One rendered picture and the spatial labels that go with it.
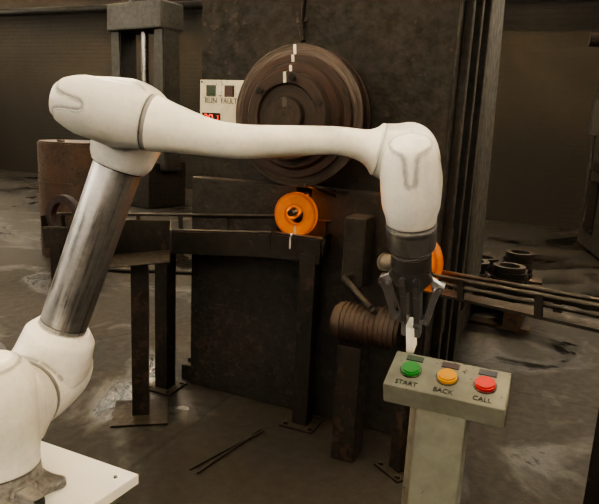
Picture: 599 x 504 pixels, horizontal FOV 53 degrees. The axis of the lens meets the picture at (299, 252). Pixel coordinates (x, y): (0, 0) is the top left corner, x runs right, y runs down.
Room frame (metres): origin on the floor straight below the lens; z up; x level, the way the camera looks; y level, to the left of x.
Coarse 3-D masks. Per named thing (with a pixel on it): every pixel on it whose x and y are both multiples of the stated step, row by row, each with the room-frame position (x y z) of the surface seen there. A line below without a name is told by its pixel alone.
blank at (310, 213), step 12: (300, 192) 2.09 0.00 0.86; (276, 204) 2.09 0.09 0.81; (288, 204) 2.08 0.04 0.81; (300, 204) 2.06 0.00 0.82; (312, 204) 2.05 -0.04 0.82; (276, 216) 2.09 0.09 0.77; (312, 216) 2.04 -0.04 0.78; (288, 228) 2.07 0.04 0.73; (300, 228) 2.06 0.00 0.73; (312, 228) 2.06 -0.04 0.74
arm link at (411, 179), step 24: (408, 144) 0.99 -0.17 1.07; (432, 144) 0.99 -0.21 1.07; (384, 168) 1.01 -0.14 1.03; (408, 168) 0.98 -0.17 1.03; (432, 168) 0.98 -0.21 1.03; (384, 192) 1.01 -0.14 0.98; (408, 192) 0.98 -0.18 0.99; (432, 192) 0.99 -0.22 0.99; (408, 216) 1.00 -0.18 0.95; (432, 216) 1.01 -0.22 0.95
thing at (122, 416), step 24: (120, 240) 2.14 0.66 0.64; (144, 240) 2.15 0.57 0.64; (168, 240) 2.17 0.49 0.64; (120, 264) 1.97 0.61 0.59; (144, 264) 1.96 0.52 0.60; (144, 288) 2.03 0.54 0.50; (144, 312) 2.03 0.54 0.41; (144, 336) 2.03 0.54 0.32; (144, 360) 2.03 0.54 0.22; (144, 384) 2.03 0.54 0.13; (120, 408) 2.07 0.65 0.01; (144, 408) 2.03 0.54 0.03
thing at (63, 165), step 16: (48, 144) 4.37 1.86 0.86; (64, 144) 4.35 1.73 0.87; (80, 144) 4.39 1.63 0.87; (48, 160) 4.38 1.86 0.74; (64, 160) 4.35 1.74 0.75; (80, 160) 4.37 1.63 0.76; (48, 176) 4.38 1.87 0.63; (64, 176) 4.35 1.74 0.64; (80, 176) 4.37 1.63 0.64; (48, 192) 4.38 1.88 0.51; (64, 192) 4.35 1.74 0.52; (80, 192) 4.37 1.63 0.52; (64, 208) 4.35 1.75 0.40; (48, 256) 4.40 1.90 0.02
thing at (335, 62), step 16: (288, 48) 2.07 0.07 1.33; (304, 48) 2.04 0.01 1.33; (320, 48) 2.02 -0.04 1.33; (256, 64) 2.11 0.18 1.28; (336, 64) 2.00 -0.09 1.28; (352, 80) 1.97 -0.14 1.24; (240, 96) 2.14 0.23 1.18; (352, 96) 1.97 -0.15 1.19; (240, 112) 2.14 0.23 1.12; (256, 160) 2.11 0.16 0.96; (336, 160) 1.99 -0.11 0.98; (272, 176) 2.08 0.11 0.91; (288, 176) 2.06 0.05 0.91; (304, 176) 2.03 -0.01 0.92; (320, 176) 2.01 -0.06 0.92
